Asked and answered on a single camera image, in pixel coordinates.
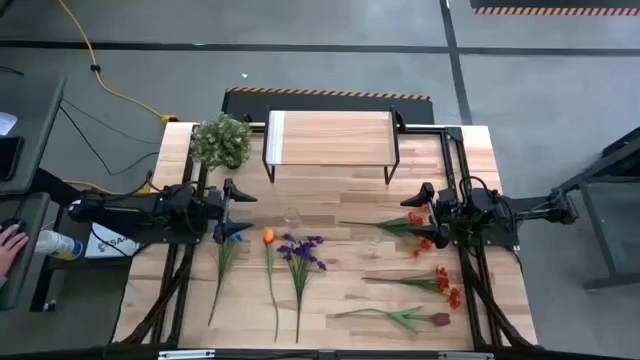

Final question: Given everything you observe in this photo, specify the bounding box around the black phone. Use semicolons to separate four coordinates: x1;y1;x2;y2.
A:
0;135;25;182

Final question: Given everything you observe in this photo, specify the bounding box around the blue artificial flower bunch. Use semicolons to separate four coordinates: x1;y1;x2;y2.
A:
207;232;244;327

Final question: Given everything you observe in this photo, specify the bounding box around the black floor cable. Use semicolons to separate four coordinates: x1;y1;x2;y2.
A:
58;98;161;177

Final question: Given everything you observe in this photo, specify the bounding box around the black hazard-striped floor mat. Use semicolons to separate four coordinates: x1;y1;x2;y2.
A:
469;0;640;16
221;86;435;125

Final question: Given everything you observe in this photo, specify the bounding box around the person's hand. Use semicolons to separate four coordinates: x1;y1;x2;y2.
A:
0;223;30;276

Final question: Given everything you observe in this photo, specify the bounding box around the yellow cable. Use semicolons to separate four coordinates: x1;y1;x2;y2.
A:
62;178;152;196
57;0;180;124

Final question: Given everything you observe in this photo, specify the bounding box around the wooden shelf with black legs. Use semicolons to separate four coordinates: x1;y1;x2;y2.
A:
261;105;407;186

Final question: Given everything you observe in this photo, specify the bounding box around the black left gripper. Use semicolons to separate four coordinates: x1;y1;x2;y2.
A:
198;178;259;245

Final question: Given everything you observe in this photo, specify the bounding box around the dark red artificial tulip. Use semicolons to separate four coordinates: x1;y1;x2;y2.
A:
333;305;452;335

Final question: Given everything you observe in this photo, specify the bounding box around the white spray bottle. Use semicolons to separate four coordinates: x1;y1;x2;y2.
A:
34;229;84;262

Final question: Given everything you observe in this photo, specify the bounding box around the red flower stem middle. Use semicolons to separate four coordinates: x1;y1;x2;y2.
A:
361;264;464;311

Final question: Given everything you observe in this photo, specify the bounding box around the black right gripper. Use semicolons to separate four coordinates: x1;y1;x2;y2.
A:
399;182;484;251

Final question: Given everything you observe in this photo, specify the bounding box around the workbench with grey legs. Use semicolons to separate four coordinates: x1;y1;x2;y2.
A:
549;127;640;292

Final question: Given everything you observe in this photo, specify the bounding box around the white paper sheet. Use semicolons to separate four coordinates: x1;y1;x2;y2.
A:
0;111;19;137

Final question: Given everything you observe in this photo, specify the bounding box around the white printed box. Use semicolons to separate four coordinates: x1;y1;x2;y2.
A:
84;222;141;260

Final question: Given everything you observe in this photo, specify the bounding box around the potted green plant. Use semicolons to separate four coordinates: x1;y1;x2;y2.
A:
188;112;254;171

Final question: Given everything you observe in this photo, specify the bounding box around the silver metal bracket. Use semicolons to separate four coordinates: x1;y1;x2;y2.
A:
158;349;216;360
437;351;496;360

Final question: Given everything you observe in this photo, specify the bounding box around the grey keyboard tray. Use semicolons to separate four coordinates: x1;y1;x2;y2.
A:
0;192;51;311

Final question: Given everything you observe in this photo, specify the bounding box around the grey side desk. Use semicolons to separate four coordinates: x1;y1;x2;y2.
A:
0;74;69;196

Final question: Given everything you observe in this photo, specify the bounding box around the red artificial flower bunch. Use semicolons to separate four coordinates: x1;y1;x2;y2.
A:
338;202;436;259

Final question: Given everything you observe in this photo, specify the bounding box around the purple artificial flower bunch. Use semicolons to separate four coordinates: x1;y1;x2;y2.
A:
276;232;328;345

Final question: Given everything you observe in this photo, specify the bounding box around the orange artificial tulip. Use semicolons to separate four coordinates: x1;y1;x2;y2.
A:
263;228;280;344

